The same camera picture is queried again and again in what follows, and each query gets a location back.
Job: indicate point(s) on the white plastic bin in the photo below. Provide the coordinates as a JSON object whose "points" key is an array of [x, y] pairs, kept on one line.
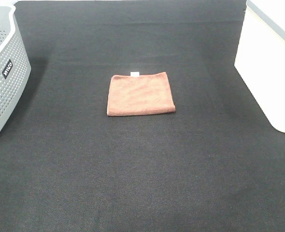
{"points": [[260, 57]]}

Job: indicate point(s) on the orange-brown towel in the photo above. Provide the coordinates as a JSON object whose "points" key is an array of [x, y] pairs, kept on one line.
{"points": [[138, 96]]}

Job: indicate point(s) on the grey perforated laundry basket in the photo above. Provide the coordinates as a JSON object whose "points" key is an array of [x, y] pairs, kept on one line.
{"points": [[14, 63]]}

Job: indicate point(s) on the black fabric table mat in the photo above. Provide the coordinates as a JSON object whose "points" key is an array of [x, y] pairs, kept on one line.
{"points": [[214, 165]]}

